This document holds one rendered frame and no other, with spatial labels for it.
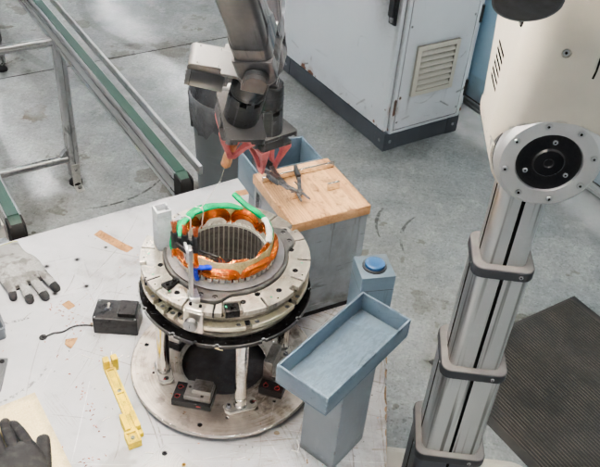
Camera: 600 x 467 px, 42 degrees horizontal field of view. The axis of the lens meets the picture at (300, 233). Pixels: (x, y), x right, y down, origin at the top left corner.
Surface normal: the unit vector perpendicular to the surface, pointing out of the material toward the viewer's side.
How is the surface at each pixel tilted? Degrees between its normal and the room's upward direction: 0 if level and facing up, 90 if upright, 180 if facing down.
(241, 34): 116
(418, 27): 90
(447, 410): 90
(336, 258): 90
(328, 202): 0
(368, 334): 0
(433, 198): 0
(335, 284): 90
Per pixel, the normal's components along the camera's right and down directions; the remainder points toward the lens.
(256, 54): -0.07, 0.95
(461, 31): 0.52, 0.55
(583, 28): -0.10, 0.61
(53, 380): 0.07, -0.78
